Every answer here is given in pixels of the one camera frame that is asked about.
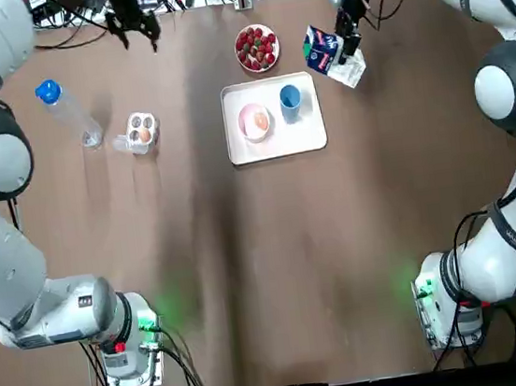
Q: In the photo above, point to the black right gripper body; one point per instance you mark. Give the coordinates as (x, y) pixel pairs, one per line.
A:
(353, 7)

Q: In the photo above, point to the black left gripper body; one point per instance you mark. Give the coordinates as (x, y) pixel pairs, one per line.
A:
(126, 7)

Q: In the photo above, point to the blue white milk carton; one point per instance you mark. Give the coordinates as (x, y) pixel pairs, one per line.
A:
(320, 51)

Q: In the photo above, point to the brown egg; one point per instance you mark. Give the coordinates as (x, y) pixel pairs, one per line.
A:
(260, 118)
(145, 133)

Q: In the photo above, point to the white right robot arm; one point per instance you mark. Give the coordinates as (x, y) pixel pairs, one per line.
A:
(507, 77)

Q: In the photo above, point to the blue cup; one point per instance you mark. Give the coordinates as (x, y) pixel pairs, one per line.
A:
(291, 104)

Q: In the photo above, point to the clear plastic egg carton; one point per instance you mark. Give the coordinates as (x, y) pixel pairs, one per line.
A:
(136, 123)

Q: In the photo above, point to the white rectangular tray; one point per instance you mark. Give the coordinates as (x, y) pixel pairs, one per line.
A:
(280, 143)

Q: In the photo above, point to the pink bowl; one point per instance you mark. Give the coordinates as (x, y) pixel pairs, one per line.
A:
(247, 126)

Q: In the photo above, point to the clear bottle with blue cap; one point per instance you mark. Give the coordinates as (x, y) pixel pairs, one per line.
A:
(69, 112)

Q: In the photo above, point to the white plate of strawberries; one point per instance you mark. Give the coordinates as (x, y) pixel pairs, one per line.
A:
(245, 64)

